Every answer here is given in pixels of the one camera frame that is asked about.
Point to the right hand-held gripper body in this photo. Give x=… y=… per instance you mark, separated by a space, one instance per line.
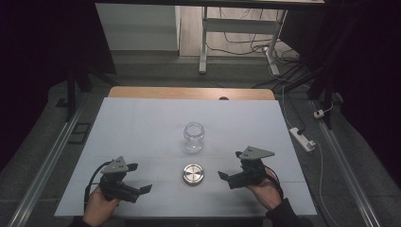
x=250 y=170

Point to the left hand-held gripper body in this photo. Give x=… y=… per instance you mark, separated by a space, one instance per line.
x=116 y=183

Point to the silver metal jar lid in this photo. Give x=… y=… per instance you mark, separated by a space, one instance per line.
x=193 y=173

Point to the clear glass jar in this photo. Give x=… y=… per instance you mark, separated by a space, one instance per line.
x=193 y=138

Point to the person's right hand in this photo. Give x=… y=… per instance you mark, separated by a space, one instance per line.
x=266 y=194

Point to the person's left hand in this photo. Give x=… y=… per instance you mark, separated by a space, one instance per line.
x=99 y=208

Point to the white foam board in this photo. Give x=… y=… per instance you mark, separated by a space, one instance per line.
x=157 y=126

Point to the white power strip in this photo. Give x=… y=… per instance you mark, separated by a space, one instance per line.
x=302 y=138

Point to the wooden table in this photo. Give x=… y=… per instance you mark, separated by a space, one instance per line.
x=176 y=93

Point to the small white adapter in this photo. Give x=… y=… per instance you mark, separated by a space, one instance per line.
x=319 y=113

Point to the black metal stand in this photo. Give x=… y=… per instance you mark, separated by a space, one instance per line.
x=71 y=91
x=327 y=94

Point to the white cabinet panel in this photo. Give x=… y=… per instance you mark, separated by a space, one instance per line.
x=138 y=28

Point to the black rectangular floor frame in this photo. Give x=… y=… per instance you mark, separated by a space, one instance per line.
x=79 y=133

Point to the aluminium floor rail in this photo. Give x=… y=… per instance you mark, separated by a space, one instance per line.
x=346 y=167
x=47 y=167

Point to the white desk frame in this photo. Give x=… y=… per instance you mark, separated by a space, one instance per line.
x=239 y=26

